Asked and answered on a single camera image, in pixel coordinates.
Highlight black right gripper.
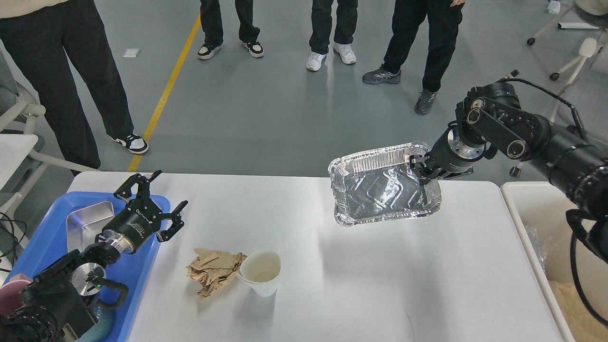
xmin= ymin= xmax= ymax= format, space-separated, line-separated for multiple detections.
xmin=409 ymin=125 xmax=486 ymax=183

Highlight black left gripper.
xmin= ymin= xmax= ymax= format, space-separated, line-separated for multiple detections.
xmin=101 ymin=170 xmax=189 ymax=255

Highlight aluminium foil tray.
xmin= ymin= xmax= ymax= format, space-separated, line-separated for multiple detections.
xmin=328 ymin=142 xmax=442 ymax=227

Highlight square stainless steel container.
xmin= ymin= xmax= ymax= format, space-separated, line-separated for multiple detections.
xmin=66 ymin=201 xmax=114 ymax=252

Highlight brown paper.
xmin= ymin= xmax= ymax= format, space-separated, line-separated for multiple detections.
xmin=186 ymin=247 xmax=248 ymax=302
xmin=549 ymin=281 xmax=608 ymax=342

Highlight white paper cup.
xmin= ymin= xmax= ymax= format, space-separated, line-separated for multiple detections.
xmin=237 ymin=249 xmax=282 ymax=297

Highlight pink ribbed mug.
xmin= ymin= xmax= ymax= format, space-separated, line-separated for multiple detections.
xmin=0 ymin=273 xmax=33 ymax=318

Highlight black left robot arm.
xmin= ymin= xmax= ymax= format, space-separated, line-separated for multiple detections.
xmin=1 ymin=170 xmax=188 ymax=342

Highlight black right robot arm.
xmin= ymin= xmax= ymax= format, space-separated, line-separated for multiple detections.
xmin=409 ymin=71 xmax=608 ymax=325

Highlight blue plastic tray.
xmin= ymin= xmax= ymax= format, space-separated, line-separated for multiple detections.
xmin=9 ymin=192 xmax=160 ymax=342

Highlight beige plastic bin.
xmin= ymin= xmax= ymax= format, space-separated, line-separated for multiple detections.
xmin=500 ymin=181 xmax=608 ymax=342

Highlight person with grey sneakers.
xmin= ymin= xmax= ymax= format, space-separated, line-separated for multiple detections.
xmin=361 ymin=0 xmax=467 ymax=115

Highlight white side table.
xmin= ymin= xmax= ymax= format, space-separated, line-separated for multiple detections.
xmin=0 ymin=134 xmax=40 ymax=217

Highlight grey white office chair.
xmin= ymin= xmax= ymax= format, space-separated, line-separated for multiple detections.
xmin=0 ymin=55 xmax=93 ymax=216

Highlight person with black white sneakers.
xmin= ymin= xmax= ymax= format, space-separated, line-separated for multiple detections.
xmin=197 ymin=0 xmax=265 ymax=61

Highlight person in cream shirt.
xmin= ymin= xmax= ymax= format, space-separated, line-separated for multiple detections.
xmin=0 ymin=0 xmax=149 ymax=169

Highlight white office chair right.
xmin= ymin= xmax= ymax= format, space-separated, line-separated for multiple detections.
xmin=508 ymin=0 xmax=608 ymax=177

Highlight brown paper in bin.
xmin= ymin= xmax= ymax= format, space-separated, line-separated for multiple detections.
xmin=549 ymin=281 xmax=608 ymax=342

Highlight black cables at left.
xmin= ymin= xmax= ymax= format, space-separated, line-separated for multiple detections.
xmin=0 ymin=214 xmax=27 ymax=274

